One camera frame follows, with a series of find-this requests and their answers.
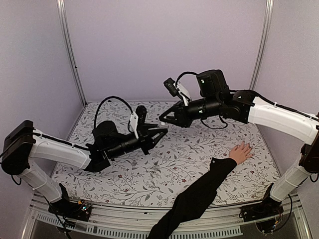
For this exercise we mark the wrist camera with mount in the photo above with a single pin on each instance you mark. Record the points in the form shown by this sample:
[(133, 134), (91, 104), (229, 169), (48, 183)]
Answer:
[(137, 120), (177, 90)]

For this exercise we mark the person's bare hand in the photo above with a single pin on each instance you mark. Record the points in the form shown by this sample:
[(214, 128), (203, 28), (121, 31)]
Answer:
[(241, 153)]

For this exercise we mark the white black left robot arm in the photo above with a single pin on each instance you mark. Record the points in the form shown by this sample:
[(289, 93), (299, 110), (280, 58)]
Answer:
[(25, 143)]

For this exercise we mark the aluminium frame post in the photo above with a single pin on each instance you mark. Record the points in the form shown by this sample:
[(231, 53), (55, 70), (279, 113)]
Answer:
[(69, 49), (263, 42)]

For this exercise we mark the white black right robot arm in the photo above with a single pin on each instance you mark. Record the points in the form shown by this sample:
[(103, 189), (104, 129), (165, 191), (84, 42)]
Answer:
[(248, 106)]

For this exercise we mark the left aluminium frame post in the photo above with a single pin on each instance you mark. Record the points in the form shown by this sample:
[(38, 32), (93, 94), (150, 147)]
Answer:
[(69, 49)]

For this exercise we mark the aluminium front rail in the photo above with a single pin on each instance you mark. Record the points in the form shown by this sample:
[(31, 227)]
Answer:
[(128, 222)]

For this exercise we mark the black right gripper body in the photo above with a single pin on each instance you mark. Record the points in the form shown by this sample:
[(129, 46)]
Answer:
[(185, 120)]

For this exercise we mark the black sleeved forearm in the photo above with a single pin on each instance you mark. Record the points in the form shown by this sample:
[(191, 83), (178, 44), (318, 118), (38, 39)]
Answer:
[(192, 202)]

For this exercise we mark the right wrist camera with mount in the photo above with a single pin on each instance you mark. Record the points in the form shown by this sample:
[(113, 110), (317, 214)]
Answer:
[(177, 90)]

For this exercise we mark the floral patterned table mat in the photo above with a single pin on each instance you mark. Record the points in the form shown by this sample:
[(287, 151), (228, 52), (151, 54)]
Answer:
[(181, 157)]

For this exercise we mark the right aluminium frame post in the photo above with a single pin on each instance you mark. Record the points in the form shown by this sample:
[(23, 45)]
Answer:
[(263, 42)]

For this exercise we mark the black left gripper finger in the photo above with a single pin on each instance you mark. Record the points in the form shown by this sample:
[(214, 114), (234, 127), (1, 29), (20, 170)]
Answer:
[(153, 126), (156, 136)]

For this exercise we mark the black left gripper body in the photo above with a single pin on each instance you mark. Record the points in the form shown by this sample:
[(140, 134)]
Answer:
[(144, 139)]

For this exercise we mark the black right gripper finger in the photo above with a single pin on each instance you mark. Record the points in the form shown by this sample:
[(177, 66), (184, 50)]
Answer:
[(171, 120), (168, 113)]

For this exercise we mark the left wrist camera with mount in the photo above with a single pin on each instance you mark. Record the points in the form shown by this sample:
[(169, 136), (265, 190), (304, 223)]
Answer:
[(137, 120)]

